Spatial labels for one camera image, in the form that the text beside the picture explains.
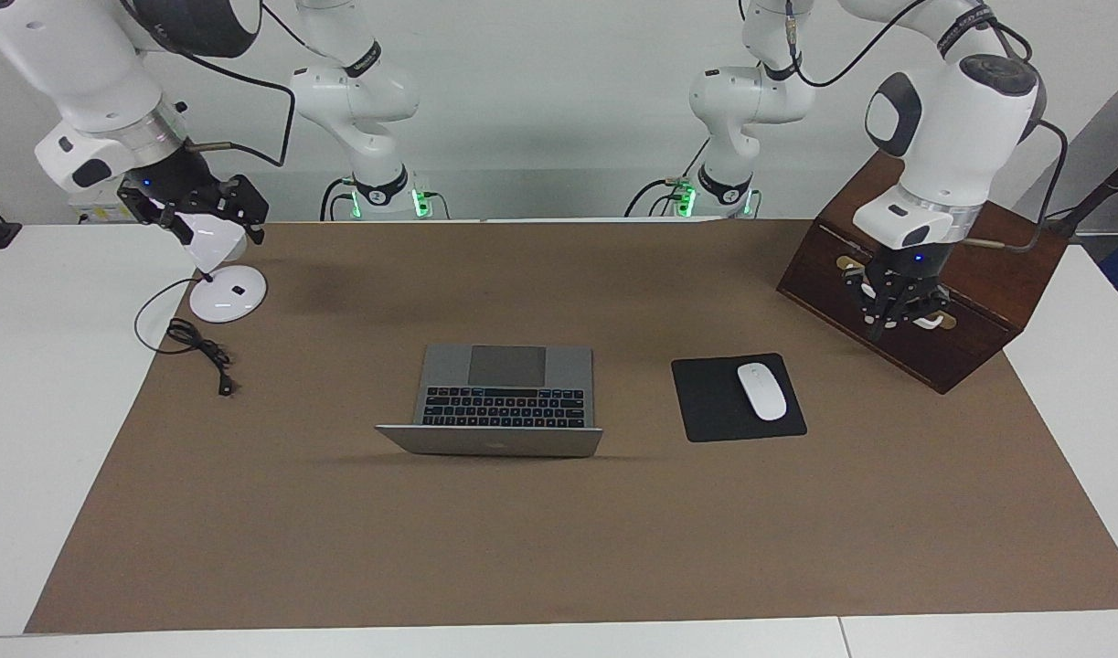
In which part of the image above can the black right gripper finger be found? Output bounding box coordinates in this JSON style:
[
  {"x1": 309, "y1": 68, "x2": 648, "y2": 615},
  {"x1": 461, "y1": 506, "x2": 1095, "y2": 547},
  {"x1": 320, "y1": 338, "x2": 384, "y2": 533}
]
[
  {"x1": 156, "y1": 205, "x2": 194, "y2": 246},
  {"x1": 229, "y1": 175, "x2": 270, "y2": 245}
]

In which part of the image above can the silver grey laptop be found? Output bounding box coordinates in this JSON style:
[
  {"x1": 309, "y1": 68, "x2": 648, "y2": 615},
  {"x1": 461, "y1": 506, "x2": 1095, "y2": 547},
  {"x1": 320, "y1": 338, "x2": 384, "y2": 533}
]
[{"x1": 374, "y1": 344, "x2": 605, "y2": 459}]

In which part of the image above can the dark brown wooden box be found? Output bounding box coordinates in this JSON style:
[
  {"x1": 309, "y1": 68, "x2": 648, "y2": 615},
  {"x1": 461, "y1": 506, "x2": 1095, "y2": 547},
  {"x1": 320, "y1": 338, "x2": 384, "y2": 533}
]
[{"x1": 776, "y1": 151, "x2": 1070, "y2": 395}]

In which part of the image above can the white desk lamp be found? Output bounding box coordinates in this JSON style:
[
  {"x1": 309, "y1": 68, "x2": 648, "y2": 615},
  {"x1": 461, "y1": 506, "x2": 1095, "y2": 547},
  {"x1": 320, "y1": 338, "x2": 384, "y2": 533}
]
[{"x1": 175, "y1": 212, "x2": 269, "y2": 324}]

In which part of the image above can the white computer mouse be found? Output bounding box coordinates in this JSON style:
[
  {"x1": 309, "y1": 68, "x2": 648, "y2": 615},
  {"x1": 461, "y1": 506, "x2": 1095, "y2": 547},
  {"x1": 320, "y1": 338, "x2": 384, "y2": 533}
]
[{"x1": 737, "y1": 363, "x2": 788, "y2": 422}]

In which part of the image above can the black mouse pad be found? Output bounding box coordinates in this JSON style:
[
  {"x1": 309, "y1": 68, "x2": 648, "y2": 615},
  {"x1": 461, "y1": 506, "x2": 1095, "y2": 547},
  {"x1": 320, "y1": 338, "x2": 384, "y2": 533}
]
[{"x1": 671, "y1": 353, "x2": 808, "y2": 443}]

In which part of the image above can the black stand pole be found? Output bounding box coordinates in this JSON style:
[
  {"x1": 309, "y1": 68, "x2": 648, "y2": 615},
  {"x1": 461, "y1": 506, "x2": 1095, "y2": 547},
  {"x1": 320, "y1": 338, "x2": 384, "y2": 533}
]
[{"x1": 1045, "y1": 164, "x2": 1118, "y2": 240}]

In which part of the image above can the brown table mat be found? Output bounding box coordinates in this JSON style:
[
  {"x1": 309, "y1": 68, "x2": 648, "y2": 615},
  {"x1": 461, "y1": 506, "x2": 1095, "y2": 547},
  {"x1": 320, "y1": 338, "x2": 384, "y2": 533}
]
[{"x1": 24, "y1": 219, "x2": 1118, "y2": 635}]

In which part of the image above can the black base cable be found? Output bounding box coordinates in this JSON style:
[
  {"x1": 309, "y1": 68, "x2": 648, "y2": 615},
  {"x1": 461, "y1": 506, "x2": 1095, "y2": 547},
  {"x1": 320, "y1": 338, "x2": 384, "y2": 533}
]
[
  {"x1": 319, "y1": 176, "x2": 358, "y2": 222},
  {"x1": 624, "y1": 137, "x2": 711, "y2": 220}
]

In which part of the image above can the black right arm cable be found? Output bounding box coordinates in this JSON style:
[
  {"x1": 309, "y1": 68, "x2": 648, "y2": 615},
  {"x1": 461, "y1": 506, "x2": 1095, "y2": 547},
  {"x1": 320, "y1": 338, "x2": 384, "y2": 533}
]
[{"x1": 153, "y1": 0, "x2": 297, "y2": 171}]

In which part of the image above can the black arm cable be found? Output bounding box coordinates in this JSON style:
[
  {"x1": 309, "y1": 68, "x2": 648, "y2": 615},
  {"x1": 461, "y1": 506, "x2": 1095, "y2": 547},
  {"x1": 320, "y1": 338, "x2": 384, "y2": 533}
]
[
  {"x1": 153, "y1": 0, "x2": 297, "y2": 171},
  {"x1": 783, "y1": 0, "x2": 1070, "y2": 254}
]

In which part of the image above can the black lamp power cable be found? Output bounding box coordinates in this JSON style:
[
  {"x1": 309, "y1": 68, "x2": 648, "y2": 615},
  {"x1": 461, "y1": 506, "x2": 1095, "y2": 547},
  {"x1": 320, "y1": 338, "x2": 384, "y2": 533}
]
[{"x1": 134, "y1": 277, "x2": 236, "y2": 398}]

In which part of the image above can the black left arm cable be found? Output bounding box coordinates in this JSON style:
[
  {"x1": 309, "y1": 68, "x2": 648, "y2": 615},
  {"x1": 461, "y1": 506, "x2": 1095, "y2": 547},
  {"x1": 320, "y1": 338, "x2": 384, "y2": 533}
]
[{"x1": 783, "y1": 0, "x2": 1070, "y2": 254}]

